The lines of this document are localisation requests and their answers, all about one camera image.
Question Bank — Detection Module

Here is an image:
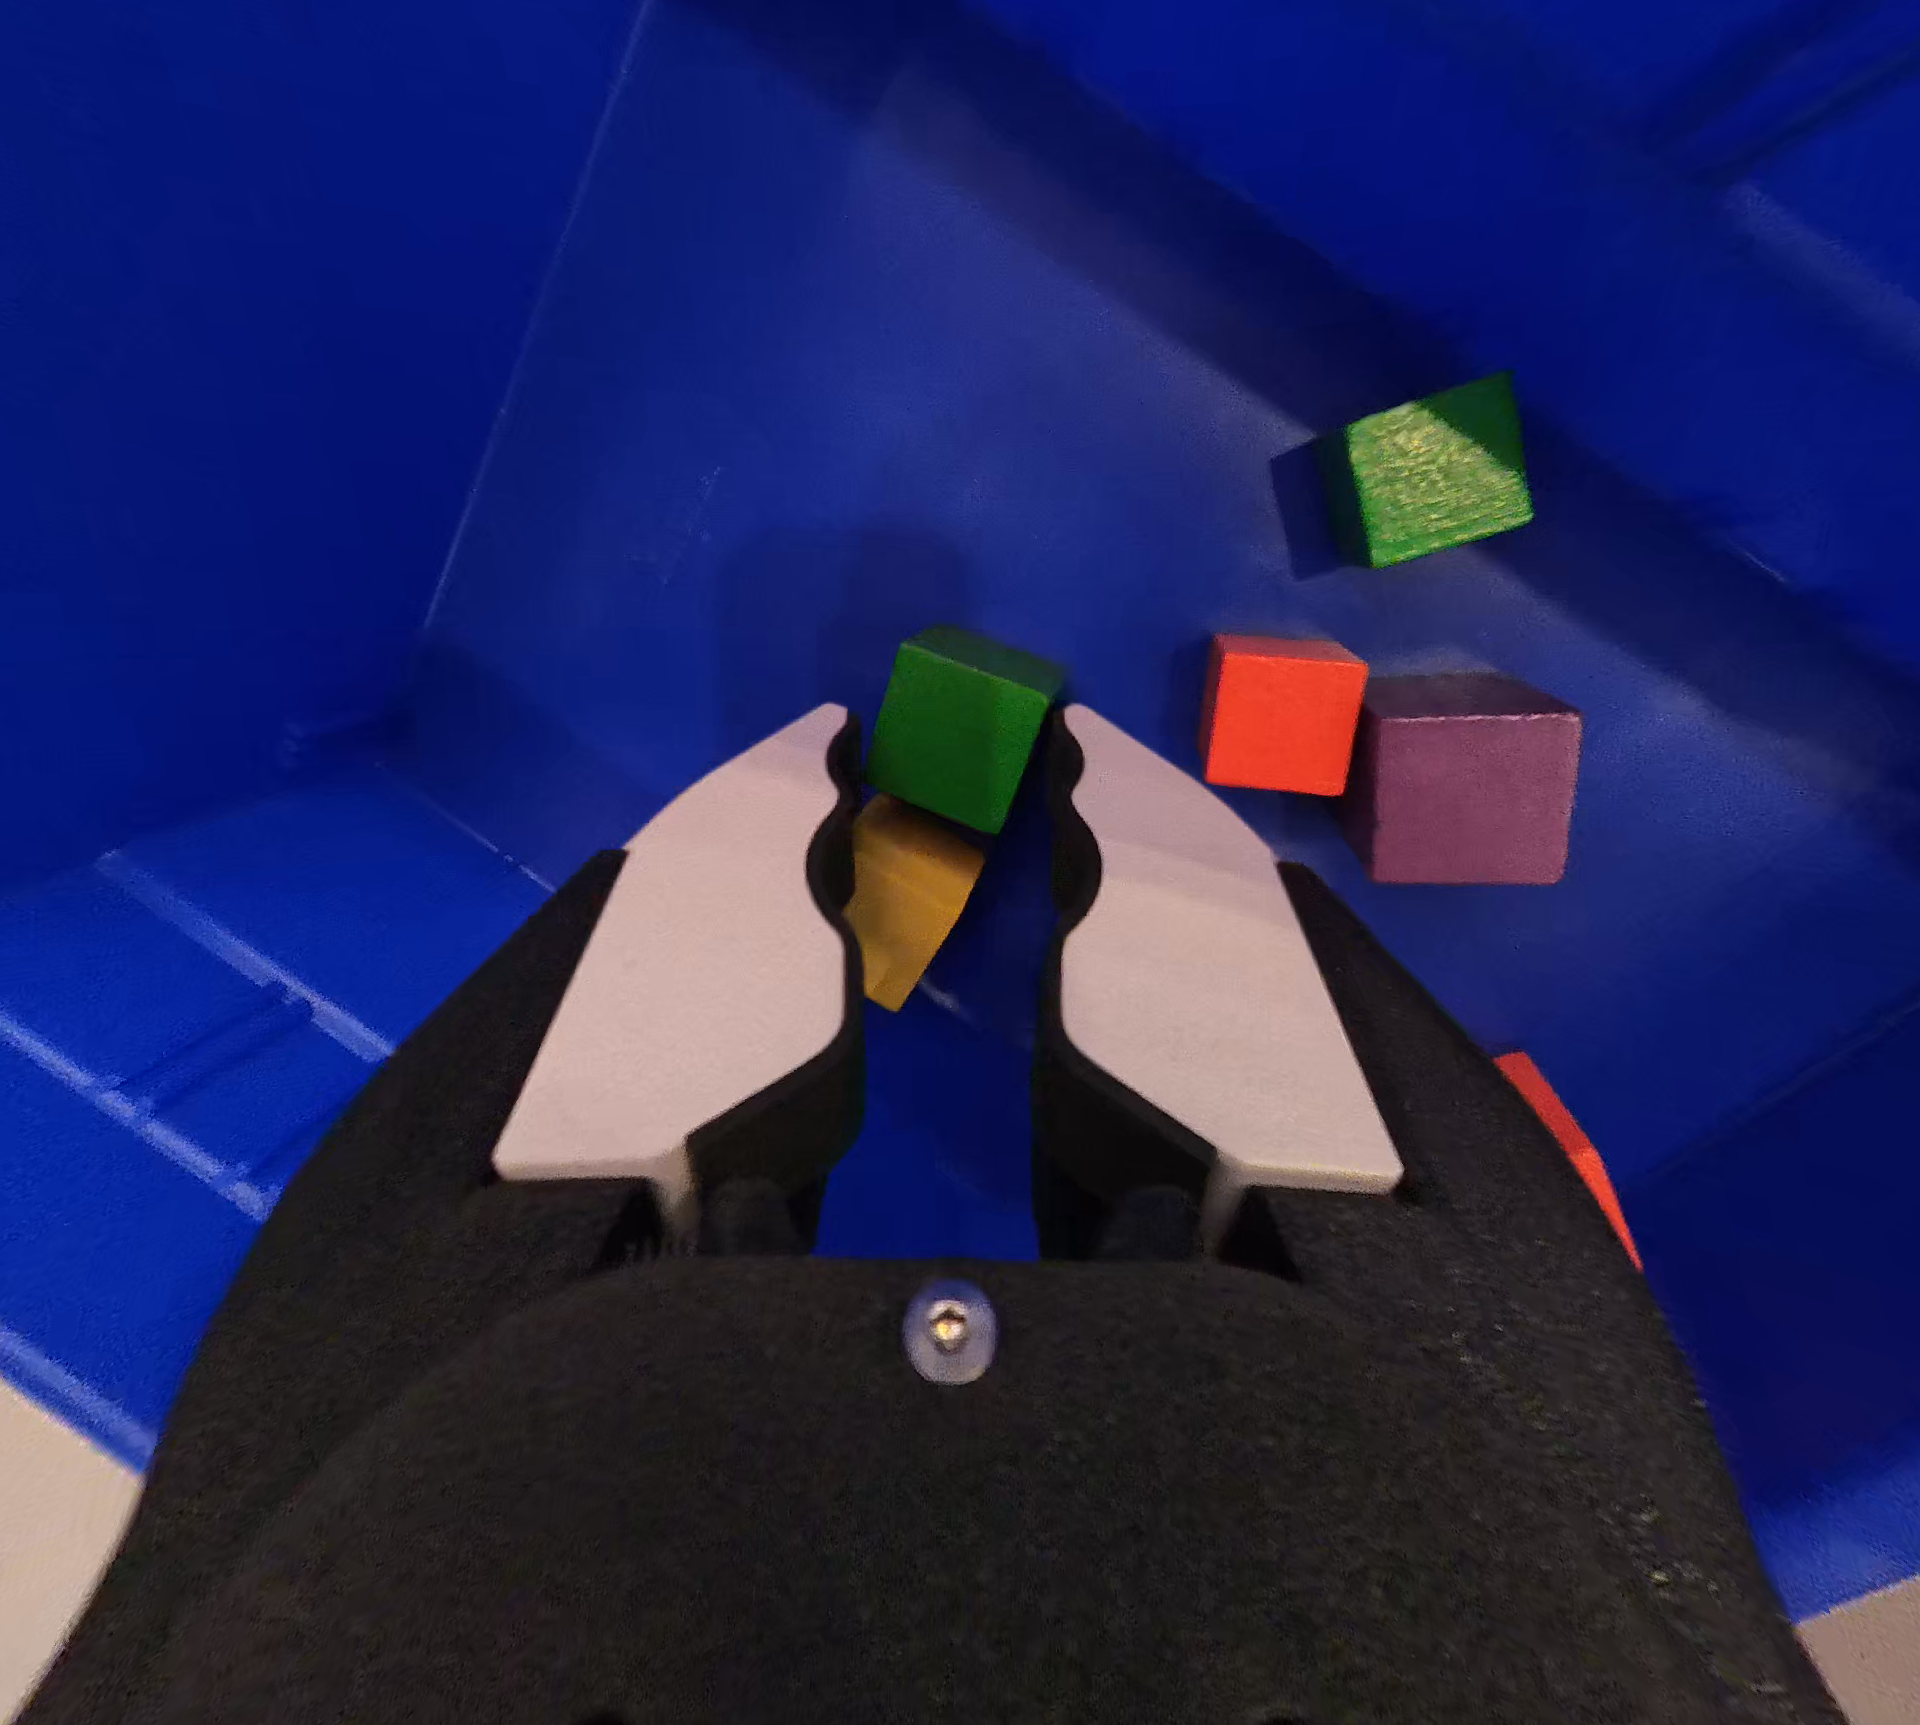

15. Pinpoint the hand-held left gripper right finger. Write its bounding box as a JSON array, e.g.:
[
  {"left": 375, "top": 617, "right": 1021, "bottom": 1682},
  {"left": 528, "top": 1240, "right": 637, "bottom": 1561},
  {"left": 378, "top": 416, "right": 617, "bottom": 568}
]
[{"left": 1033, "top": 701, "right": 1409, "bottom": 1256}]

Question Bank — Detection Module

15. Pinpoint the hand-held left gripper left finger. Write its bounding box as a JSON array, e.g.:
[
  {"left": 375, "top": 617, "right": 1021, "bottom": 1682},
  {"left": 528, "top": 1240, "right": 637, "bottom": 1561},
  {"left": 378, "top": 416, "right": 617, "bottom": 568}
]
[{"left": 493, "top": 701, "right": 872, "bottom": 1254}]

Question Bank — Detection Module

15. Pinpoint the pile of coloured cubes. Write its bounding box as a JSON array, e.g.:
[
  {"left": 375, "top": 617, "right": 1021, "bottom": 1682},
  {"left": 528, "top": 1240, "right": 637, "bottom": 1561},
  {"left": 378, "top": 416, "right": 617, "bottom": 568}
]
[{"left": 837, "top": 633, "right": 1649, "bottom": 1274}]

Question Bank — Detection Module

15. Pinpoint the green wooden cube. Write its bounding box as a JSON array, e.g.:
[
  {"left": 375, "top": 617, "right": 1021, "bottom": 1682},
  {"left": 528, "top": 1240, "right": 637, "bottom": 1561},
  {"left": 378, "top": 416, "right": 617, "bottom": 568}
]
[
  {"left": 867, "top": 624, "right": 1071, "bottom": 839},
  {"left": 1316, "top": 371, "right": 1537, "bottom": 572}
]

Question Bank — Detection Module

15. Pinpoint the blue plastic bin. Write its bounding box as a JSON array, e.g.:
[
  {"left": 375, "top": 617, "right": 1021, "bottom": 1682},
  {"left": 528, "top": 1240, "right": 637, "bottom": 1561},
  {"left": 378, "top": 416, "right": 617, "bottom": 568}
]
[{"left": 0, "top": 0, "right": 1920, "bottom": 1628}]

